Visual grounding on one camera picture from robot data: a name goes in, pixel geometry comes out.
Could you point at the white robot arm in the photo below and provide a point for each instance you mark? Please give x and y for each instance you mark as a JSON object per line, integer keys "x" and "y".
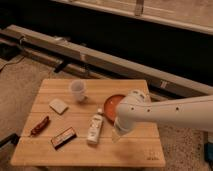
{"x": 195, "y": 112}

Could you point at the beige sponge block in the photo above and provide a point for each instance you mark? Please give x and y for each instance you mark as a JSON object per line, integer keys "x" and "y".
{"x": 58, "y": 106}

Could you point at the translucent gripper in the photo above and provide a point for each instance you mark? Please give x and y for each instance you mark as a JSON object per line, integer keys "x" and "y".
{"x": 115, "y": 135}

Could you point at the black object at left edge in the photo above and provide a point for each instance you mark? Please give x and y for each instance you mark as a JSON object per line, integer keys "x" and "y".
{"x": 13, "y": 138}

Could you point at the orange ceramic bowl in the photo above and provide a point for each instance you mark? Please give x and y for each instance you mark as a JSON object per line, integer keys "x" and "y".
{"x": 110, "y": 106}

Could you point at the dark chocolate bar packet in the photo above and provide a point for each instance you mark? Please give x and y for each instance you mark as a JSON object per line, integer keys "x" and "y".
{"x": 63, "y": 138}

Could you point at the white plastic bottle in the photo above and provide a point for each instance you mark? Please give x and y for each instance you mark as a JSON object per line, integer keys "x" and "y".
{"x": 95, "y": 127}

